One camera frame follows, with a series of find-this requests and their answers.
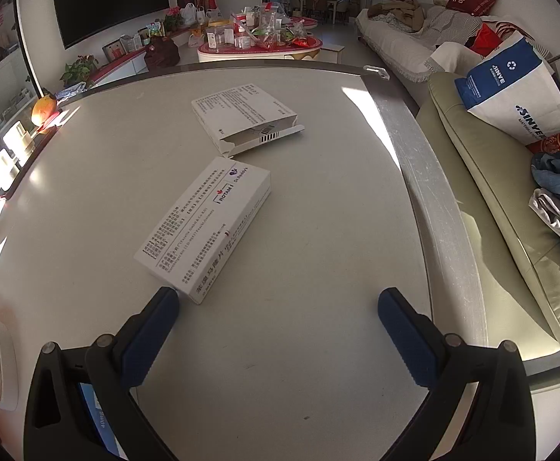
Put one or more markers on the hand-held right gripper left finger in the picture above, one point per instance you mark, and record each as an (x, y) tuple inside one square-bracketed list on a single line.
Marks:
[(150, 336)]

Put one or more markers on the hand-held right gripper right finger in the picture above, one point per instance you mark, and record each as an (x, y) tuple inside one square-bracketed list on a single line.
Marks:
[(404, 336)]

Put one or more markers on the beige leather chair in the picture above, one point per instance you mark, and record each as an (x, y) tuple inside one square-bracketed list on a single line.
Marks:
[(491, 201)]

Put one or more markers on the grey cloth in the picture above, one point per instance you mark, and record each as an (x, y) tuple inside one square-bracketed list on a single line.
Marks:
[(553, 216)]

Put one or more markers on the dark wooden tray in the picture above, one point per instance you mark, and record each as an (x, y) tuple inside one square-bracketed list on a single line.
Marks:
[(52, 122)]

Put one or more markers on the open white medicine box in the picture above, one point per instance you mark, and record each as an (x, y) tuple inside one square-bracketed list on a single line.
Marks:
[(241, 115)]

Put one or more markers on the orange yellow fruit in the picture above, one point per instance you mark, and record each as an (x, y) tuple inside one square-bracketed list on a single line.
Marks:
[(42, 109)]

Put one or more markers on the clear table corner guard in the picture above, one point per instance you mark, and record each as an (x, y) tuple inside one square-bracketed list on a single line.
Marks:
[(378, 72)]

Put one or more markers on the white blue shopping bag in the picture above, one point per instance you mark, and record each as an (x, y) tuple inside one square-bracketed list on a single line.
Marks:
[(515, 91)]

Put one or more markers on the green potted plant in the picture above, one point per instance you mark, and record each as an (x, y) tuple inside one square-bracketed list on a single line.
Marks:
[(80, 69)]

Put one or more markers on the dark red bag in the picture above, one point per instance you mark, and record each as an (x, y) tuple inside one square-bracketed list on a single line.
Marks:
[(162, 55)]

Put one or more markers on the white covered sofa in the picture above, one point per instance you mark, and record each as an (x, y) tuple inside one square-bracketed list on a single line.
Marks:
[(404, 48)]

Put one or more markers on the red flowering plant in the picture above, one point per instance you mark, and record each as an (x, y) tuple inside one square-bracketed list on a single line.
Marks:
[(173, 19)]

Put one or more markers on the brown coat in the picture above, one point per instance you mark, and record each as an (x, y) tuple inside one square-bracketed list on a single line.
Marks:
[(395, 14)]

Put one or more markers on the white plastic bag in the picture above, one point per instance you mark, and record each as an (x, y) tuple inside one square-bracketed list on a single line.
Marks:
[(189, 14)]

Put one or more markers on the black television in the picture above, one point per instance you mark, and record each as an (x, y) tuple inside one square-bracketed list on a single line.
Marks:
[(112, 0)]

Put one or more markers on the red printed cushion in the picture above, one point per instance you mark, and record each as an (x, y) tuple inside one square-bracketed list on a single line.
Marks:
[(471, 2)]

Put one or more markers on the dining chair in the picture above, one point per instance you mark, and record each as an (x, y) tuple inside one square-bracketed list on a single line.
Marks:
[(316, 7)]

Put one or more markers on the red photo frame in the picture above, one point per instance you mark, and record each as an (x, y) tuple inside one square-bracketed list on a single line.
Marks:
[(113, 50)]

